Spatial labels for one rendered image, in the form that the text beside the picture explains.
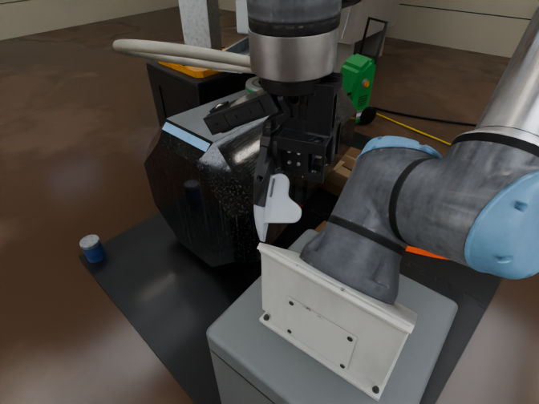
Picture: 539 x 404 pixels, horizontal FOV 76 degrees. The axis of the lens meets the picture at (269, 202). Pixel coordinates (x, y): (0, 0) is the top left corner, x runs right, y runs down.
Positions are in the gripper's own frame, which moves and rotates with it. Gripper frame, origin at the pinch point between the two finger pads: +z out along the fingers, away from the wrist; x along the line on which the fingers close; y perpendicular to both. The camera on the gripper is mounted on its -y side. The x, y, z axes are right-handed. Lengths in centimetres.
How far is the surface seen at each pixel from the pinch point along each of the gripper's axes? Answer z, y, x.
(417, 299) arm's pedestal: 33.7, 25.2, 17.2
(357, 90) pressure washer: 91, -36, 262
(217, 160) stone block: 44, -54, 64
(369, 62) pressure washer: 71, -31, 274
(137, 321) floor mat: 114, -83, 18
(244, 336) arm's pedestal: 32.0, -6.0, -5.9
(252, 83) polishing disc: 34, -64, 118
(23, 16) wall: 87, -617, 382
